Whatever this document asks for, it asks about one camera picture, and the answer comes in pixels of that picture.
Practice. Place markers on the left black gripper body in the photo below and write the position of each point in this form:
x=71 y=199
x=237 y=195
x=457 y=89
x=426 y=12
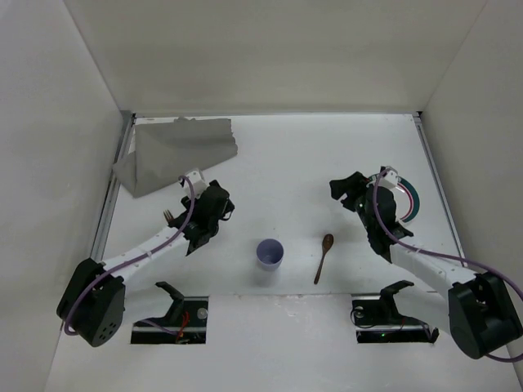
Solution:
x=221 y=200

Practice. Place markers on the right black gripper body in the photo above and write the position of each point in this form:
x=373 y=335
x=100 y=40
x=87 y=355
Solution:
x=355 y=193

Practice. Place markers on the grey cloth placemat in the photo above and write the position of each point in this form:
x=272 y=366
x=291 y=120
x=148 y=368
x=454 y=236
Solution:
x=165 y=151

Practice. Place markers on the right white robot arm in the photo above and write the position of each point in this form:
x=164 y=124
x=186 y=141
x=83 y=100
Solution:
x=475 y=309

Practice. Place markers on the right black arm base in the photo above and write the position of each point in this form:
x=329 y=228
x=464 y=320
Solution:
x=378 y=321

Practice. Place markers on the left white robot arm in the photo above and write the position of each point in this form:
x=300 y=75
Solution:
x=101 y=296

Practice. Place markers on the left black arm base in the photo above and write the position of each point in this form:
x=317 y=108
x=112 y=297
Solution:
x=185 y=323

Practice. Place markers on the white plate green red rim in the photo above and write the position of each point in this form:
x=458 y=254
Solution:
x=407 y=201

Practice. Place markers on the brown wooden fork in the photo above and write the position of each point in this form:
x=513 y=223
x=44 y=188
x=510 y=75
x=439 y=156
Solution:
x=169 y=218

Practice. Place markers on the brown wooden spoon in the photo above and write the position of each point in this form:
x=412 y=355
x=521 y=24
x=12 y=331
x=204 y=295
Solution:
x=326 y=245

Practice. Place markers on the lilac plastic cup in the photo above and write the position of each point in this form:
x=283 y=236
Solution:
x=270 y=253

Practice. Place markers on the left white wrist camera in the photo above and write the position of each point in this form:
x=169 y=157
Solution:
x=196 y=181

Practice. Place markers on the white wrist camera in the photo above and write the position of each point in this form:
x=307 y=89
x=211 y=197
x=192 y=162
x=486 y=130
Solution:
x=389 y=178
x=196 y=181

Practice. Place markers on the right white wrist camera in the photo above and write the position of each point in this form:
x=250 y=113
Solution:
x=389 y=178

